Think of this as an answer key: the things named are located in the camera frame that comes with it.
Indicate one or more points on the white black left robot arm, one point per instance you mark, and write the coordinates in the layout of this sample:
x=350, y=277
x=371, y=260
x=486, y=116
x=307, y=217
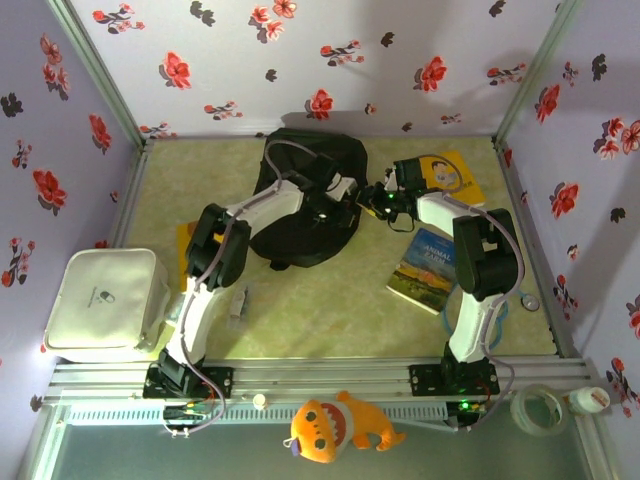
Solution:
x=270, y=205

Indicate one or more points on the clear plastic wrapped pen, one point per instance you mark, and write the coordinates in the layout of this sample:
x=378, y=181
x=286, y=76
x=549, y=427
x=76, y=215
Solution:
x=239, y=302

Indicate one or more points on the Animal Farm paperback book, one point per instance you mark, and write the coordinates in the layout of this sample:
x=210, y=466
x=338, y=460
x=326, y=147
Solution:
x=425, y=270

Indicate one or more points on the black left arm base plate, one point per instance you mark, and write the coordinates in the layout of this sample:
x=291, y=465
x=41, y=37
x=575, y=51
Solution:
x=222, y=380

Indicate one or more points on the green circuit board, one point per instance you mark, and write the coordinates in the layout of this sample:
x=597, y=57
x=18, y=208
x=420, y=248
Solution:
x=467, y=407
x=187, y=414

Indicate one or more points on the clear tape roll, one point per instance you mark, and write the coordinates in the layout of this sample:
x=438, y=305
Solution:
x=517, y=415

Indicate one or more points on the small white cap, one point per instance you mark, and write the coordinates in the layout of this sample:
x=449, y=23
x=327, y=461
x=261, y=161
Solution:
x=259, y=401

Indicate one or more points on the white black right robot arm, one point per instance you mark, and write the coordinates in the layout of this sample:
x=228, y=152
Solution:
x=472, y=320

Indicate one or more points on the yellow cartoon boy book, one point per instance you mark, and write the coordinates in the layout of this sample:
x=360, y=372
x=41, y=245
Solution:
x=467, y=180

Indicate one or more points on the white zipped pouch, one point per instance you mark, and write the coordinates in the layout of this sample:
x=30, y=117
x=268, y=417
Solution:
x=105, y=300

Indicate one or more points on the orange shark plush toy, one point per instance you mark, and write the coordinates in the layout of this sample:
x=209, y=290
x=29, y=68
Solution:
x=320, y=430

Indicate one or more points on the black backpack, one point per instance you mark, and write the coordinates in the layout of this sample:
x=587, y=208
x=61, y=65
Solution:
x=300, y=250

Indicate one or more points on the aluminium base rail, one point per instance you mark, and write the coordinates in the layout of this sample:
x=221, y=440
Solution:
x=325, y=375

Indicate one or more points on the white pill bottle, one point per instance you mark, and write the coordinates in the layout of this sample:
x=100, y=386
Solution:
x=592, y=400

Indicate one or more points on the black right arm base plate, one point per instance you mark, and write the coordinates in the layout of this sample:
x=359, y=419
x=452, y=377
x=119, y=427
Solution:
x=425, y=380

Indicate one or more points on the aluminium side rail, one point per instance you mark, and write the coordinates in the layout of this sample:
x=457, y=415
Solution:
x=555, y=325
x=131, y=195

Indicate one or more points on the blue tube stethoscope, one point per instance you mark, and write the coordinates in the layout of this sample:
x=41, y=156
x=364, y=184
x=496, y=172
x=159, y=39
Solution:
x=530, y=301

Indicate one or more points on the aluminium corner post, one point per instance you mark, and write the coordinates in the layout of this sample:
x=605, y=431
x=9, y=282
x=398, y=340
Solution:
x=95, y=65
x=535, y=65

